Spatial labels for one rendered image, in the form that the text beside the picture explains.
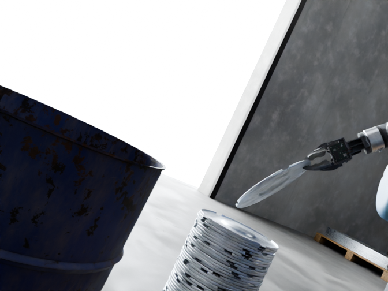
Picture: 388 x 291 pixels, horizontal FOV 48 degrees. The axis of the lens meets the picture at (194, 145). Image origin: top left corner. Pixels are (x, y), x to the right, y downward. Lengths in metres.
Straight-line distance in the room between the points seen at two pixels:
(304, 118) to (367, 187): 1.96
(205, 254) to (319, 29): 4.90
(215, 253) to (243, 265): 0.09
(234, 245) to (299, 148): 4.80
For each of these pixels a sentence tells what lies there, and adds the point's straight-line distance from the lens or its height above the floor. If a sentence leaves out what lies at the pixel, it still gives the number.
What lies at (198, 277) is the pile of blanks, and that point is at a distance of 1.40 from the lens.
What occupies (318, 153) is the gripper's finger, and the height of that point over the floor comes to 0.67.
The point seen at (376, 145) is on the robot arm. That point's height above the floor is 0.77.
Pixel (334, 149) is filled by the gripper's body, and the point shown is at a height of 0.70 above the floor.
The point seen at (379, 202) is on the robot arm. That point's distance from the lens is 0.90.
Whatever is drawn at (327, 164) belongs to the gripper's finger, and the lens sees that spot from 1.45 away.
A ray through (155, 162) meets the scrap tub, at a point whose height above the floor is 0.47.
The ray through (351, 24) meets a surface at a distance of 6.45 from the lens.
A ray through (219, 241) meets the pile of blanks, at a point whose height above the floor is 0.29.
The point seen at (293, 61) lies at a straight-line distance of 5.75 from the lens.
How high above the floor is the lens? 0.54
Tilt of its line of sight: level
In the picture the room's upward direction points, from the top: 25 degrees clockwise
